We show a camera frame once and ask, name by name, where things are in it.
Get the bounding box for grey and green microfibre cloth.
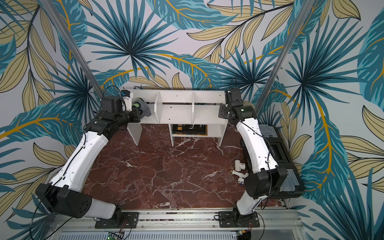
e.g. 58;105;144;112
133;100;152;119

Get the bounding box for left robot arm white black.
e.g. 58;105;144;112
36;93;140;220

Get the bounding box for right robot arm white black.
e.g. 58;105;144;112
219;89;288;217

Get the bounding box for white wooden bookshelf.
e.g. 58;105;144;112
127;89;228;147

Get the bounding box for black book with yellow text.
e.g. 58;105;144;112
172;125;208;136

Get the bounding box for white plastic pipe fitting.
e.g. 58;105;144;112
231;160;249;185

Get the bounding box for black plastic toolbox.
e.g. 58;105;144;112
240;124;306;199

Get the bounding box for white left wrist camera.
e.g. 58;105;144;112
121;90;134;112

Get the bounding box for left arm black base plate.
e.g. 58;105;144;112
95;212;139;229

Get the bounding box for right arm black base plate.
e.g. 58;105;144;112
218;211;260;229

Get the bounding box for right aluminium corner post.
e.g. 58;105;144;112
255;1;315;117

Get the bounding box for aluminium corner post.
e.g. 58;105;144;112
255;1;315;117
40;0;103;99

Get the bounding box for left aluminium corner post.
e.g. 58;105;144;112
40;0;103;99

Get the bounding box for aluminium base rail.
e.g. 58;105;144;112
46;208;309;240

